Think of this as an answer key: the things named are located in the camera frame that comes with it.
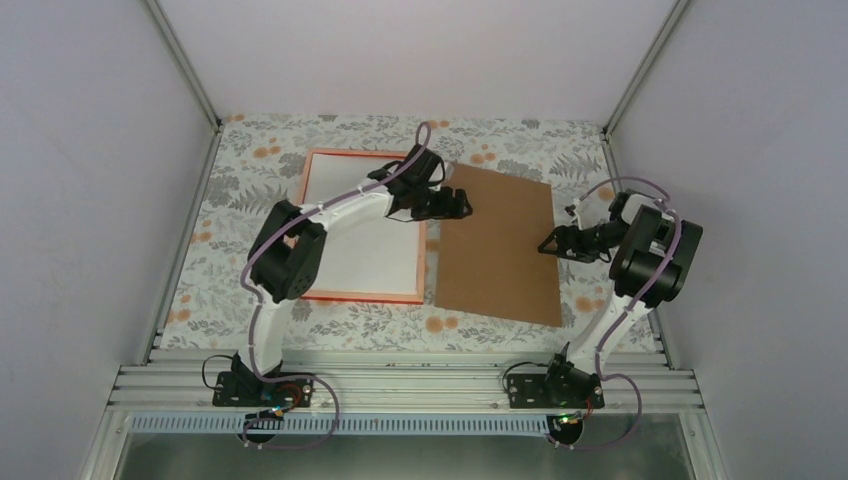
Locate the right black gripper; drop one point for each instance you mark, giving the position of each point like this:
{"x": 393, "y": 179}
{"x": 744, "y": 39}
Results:
{"x": 560, "y": 236}

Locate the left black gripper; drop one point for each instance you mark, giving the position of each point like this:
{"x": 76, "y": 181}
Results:
{"x": 445, "y": 208}

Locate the brown backing board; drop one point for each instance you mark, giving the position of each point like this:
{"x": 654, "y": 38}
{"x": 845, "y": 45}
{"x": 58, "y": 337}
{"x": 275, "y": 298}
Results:
{"x": 488, "y": 262}

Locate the landscape photo print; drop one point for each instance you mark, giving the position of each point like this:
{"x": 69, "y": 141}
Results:
{"x": 378, "y": 258}

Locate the red picture frame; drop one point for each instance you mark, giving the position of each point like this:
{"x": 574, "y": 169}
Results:
{"x": 424, "y": 265}

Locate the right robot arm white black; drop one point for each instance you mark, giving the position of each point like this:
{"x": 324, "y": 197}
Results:
{"x": 649, "y": 250}

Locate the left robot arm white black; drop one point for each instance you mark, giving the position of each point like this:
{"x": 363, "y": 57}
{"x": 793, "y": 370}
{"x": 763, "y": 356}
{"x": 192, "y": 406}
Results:
{"x": 285, "y": 258}

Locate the floral patterned table cloth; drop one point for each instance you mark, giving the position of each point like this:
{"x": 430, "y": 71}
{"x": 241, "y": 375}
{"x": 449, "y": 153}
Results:
{"x": 260, "y": 160}

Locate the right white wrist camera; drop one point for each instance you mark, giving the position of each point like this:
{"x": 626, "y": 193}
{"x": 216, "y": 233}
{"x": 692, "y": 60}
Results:
{"x": 574, "y": 209}

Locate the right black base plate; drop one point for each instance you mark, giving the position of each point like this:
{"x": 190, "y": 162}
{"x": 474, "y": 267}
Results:
{"x": 530, "y": 391}

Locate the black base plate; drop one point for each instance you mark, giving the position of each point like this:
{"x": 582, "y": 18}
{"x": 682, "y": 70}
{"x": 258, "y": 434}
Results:
{"x": 530, "y": 391}
{"x": 231, "y": 390}

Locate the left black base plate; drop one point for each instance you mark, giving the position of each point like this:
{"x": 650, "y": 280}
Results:
{"x": 231, "y": 390}

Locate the aluminium rail base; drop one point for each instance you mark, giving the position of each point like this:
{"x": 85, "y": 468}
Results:
{"x": 390, "y": 382}

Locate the grey slotted cable duct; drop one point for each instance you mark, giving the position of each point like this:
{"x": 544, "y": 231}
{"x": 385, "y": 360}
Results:
{"x": 532, "y": 425}

